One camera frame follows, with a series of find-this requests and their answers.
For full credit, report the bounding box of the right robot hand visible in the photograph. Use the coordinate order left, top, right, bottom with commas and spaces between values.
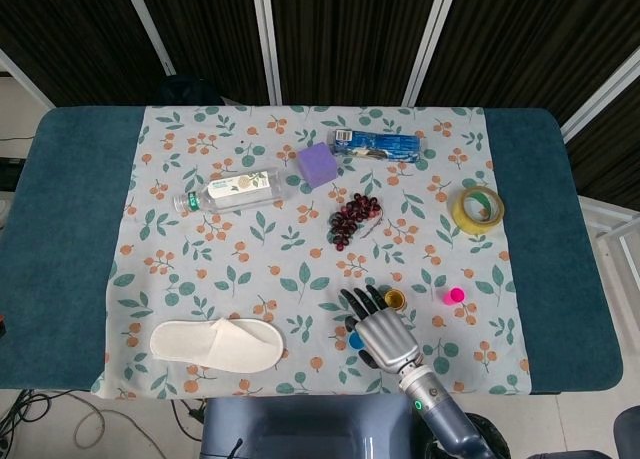
340, 285, 425, 376

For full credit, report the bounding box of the orange plastic cup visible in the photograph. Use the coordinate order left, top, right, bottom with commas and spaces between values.
383, 289, 407, 314

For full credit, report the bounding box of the blue-grey robot torso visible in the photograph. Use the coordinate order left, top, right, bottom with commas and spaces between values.
199, 394, 416, 459

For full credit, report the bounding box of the dark red grape bunch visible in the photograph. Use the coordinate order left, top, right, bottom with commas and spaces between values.
328, 192, 384, 253

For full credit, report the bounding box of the yellow packing tape roll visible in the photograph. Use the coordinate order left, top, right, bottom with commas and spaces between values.
452, 185, 505, 236

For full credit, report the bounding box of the floral print tablecloth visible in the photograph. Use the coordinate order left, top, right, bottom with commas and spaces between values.
91, 104, 531, 400

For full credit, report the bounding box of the white cloth slipper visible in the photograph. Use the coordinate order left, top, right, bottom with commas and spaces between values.
149, 317, 285, 374

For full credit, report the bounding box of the purple foam cube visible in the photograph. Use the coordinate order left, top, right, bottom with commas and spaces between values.
296, 144, 340, 190

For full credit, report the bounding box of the blue cookie package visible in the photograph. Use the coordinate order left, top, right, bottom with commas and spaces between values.
328, 128, 426, 164

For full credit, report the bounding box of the clear plastic water bottle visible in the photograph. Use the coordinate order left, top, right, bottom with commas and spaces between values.
173, 167, 296, 215

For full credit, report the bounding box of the white metal rack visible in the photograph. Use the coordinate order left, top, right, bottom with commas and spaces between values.
577, 193, 640, 330

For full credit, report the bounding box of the dark chair behind table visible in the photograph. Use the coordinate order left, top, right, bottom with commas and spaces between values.
158, 75, 236, 108

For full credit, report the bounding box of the teal table cover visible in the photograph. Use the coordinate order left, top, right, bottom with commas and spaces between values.
0, 106, 624, 395

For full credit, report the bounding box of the black plug cable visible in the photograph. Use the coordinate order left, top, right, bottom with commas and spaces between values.
172, 398, 206, 425

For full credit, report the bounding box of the white partition post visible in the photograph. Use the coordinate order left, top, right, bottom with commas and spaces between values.
401, 0, 460, 108
0, 47, 51, 111
251, 0, 284, 106
119, 0, 177, 78
559, 57, 640, 143

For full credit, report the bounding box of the grey floor cable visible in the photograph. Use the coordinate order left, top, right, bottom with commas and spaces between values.
73, 406, 171, 453

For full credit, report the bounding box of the black floor cable bundle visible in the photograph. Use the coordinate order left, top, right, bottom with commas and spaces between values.
0, 389, 51, 459

